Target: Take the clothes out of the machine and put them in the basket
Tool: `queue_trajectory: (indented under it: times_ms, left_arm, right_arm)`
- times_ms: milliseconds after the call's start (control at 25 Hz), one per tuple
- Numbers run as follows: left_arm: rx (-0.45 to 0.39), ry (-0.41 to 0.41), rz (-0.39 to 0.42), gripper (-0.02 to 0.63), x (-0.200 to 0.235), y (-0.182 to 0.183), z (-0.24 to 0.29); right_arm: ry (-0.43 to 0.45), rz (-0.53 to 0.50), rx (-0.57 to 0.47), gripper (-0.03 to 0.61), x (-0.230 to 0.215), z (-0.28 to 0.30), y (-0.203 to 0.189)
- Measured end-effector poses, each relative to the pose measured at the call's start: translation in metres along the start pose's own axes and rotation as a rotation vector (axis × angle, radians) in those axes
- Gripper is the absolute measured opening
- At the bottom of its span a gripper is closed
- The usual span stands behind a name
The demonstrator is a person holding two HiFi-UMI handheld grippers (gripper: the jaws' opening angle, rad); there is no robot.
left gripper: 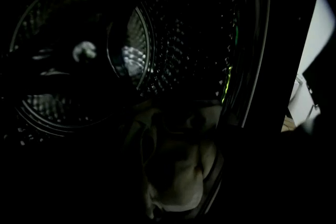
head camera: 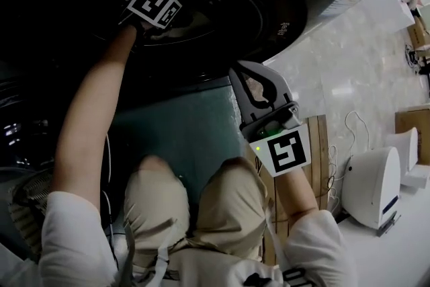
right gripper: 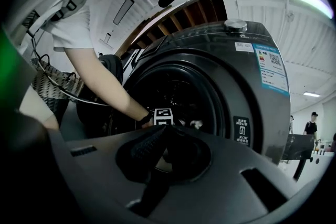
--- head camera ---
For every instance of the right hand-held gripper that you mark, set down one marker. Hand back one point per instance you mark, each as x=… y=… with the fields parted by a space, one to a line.
x=285 y=151

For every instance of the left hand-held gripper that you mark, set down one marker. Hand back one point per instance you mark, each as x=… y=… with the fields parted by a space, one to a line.
x=151 y=1

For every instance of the person's right forearm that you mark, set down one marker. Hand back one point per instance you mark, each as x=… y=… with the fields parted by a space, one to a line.
x=295 y=191

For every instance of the person's left forearm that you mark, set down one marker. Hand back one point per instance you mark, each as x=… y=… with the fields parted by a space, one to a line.
x=90 y=104

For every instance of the person's beige shorts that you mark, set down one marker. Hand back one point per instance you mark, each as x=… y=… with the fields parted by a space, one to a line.
x=228 y=198

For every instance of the white rounded appliance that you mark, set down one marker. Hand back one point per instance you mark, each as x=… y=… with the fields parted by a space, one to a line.
x=404 y=151
x=369 y=185

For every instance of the closed cardboard box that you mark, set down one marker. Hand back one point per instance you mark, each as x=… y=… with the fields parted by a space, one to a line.
x=408 y=119

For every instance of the person's white shirt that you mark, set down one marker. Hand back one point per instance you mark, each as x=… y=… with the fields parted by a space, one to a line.
x=74 y=238

